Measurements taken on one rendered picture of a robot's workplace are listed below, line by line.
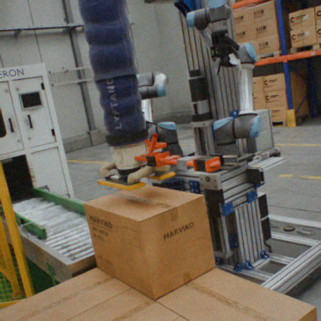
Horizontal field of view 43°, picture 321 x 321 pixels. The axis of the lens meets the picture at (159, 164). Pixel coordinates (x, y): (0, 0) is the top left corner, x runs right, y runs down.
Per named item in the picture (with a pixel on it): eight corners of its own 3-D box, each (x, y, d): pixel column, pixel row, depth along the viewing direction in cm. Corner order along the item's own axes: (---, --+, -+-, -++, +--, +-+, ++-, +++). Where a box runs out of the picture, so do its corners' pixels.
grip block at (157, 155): (146, 167, 198) (144, 155, 197) (162, 162, 204) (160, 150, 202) (156, 168, 191) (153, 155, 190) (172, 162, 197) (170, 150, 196)
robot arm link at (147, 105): (158, 138, 269) (152, 68, 289) (136, 141, 272) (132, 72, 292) (162, 145, 280) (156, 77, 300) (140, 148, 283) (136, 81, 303)
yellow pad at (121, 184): (97, 184, 226) (95, 175, 225) (113, 178, 231) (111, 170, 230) (129, 191, 198) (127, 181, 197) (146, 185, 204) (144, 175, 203)
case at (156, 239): (97, 266, 243) (83, 202, 235) (151, 242, 265) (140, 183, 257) (155, 299, 194) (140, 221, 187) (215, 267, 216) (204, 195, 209)
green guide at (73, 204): (33, 195, 460) (31, 187, 458) (42, 192, 465) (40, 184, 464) (98, 219, 329) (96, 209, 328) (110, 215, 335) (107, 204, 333)
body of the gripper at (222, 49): (210, 59, 198) (207, 34, 195) (222, 57, 203) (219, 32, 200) (223, 57, 192) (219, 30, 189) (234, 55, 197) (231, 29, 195)
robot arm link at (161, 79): (172, 83, 298) (166, 100, 254) (157, 86, 300) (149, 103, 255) (169, 68, 294) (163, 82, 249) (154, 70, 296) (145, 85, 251)
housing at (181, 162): (177, 169, 181) (175, 159, 180) (188, 165, 185) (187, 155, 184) (187, 170, 175) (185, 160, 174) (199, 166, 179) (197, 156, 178)
